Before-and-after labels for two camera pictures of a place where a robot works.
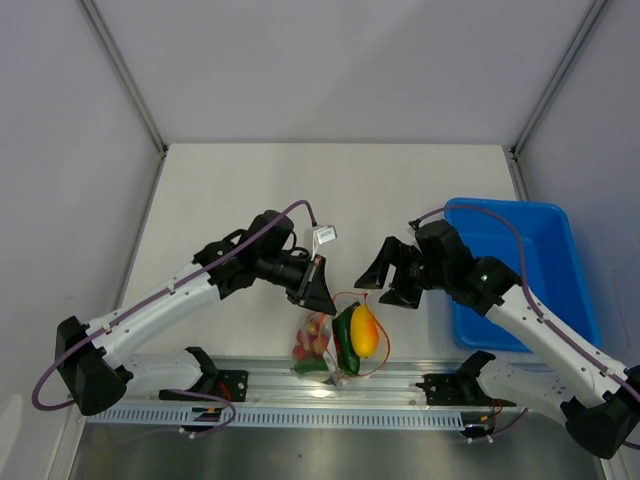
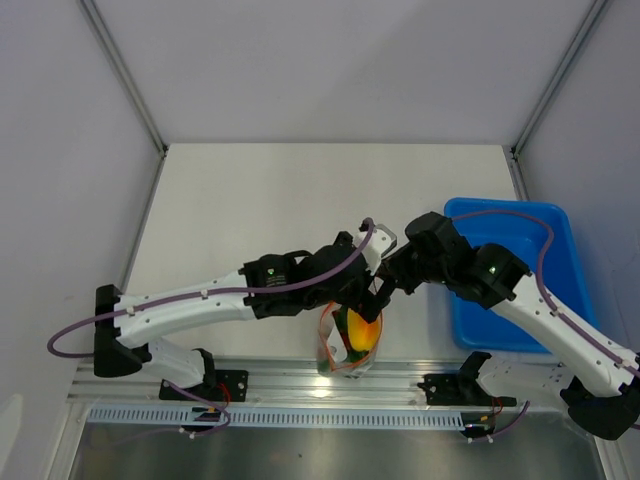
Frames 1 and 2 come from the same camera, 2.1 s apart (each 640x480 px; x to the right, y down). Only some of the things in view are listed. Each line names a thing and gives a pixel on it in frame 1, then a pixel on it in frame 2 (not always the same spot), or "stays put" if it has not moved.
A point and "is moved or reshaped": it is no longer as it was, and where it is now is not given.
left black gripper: x=311 y=290 -> x=360 y=297
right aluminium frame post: x=597 y=5 stays put
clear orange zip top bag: x=336 y=348 is moved or reshaped
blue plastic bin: x=554 y=271 stays put
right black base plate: x=457 y=389 stays put
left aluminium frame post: x=124 y=73 stays put
